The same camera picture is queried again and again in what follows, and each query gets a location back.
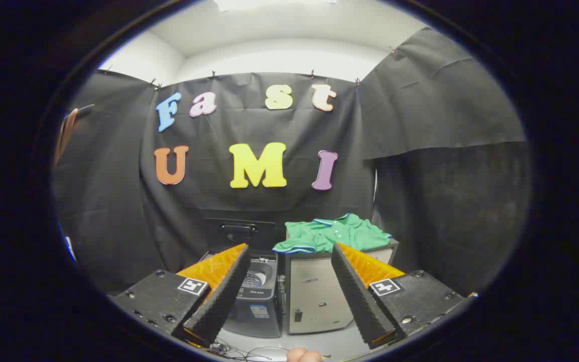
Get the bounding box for green polo shirt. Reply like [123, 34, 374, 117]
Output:
[272, 213, 393, 254]

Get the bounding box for black backdrop cloth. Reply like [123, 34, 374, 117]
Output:
[51, 28, 531, 297]

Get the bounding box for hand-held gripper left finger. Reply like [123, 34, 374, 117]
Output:
[110, 243, 251, 348]

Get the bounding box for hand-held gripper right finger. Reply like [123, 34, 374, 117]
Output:
[331, 242, 478, 350]

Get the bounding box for brown wooden panel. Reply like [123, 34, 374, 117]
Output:
[53, 104, 95, 169]

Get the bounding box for dark grey washing machine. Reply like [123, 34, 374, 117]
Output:
[202, 217, 284, 338]

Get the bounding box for grey metal cabinet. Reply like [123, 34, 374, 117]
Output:
[284, 239, 400, 335]

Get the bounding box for thin black cables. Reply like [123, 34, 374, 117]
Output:
[209, 339, 290, 361]

